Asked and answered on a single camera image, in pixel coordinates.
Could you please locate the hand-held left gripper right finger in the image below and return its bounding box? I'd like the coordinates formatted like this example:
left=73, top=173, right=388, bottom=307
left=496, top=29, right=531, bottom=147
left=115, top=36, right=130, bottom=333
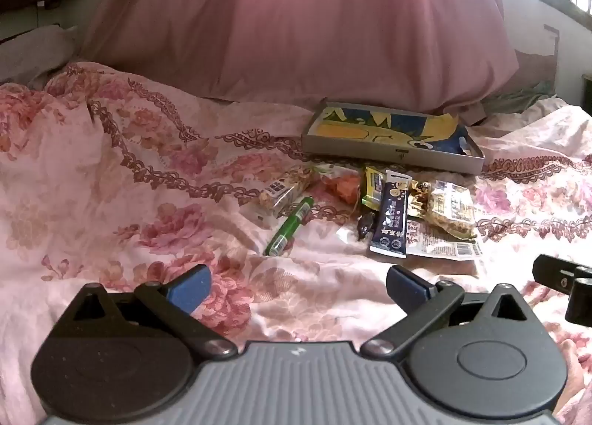
left=360, top=264, right=541, bottom=358

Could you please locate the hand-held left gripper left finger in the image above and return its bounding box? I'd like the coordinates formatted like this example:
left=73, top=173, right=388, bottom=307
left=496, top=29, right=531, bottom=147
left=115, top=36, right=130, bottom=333
left=58, top=264, right=238, bottom=359

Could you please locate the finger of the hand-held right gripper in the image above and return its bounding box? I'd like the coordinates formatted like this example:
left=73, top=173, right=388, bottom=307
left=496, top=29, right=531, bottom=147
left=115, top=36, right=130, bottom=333
left=532, top=255, right=592, bottom=294

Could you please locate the white barcode snack packet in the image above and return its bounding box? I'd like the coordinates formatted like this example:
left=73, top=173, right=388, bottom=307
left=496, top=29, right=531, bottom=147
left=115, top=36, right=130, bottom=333
left=404, top=219, right=484, bottom=260

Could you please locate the dark blue stick packet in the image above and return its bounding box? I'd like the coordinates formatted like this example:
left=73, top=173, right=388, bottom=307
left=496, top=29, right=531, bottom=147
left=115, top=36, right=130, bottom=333
left=369, top=170, right=413, bottom=259

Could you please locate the small dark candy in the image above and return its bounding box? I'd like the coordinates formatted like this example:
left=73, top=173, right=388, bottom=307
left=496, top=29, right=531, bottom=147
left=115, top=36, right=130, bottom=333
left=356, top=214, right=376, bottom=241

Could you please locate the clear peanut packet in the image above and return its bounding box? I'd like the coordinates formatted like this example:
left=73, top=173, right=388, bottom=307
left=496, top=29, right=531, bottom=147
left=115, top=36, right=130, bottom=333
left=428, top=180, right=477, bottom=240

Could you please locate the gold snack packet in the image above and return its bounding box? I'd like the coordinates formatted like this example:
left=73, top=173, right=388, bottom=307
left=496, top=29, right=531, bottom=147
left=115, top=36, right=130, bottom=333
left=407, top=180, right=438, bottom=217

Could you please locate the yellow bar packet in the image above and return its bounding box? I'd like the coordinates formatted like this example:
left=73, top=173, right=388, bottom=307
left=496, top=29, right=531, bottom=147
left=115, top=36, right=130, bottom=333
left=361, top=167, right=387, bottom=210

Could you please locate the green tube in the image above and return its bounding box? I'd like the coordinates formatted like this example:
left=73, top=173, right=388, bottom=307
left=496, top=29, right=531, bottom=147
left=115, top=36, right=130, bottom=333
left=263, top=196, right=316, bottom=257

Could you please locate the orange green snack packet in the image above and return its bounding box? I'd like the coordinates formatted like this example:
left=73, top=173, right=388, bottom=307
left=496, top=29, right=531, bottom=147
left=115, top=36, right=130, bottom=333
left=314, top=165, right=364, bottom=206

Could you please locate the clear nut bar packet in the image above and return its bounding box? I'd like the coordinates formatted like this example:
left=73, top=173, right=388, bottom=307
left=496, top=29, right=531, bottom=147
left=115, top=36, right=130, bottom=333
left=250, top=165, right=321, bottom=228

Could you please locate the grey cardboard tray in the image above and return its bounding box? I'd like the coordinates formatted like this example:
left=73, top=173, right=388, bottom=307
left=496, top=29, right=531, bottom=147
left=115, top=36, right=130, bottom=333
left=300, top=98, right=486, bottom=174

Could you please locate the pink floral blanket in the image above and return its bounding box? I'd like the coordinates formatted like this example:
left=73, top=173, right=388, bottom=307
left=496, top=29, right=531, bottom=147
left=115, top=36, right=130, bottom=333
left=0, top=61, right=592, bottom=425

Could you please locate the grey green cloth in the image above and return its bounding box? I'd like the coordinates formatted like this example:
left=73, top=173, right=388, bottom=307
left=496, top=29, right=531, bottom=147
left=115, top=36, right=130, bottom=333
left=481, top=80, right=558, bottom=118

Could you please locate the pink pillow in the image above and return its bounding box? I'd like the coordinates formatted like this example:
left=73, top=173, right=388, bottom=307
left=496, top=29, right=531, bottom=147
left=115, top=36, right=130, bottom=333
left=78, top=0, right=521, bottom=116

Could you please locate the grey pillow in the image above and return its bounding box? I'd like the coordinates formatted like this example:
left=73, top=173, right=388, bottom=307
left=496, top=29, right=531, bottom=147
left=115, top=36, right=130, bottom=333
left=0, top=24, right=81, bottom=83

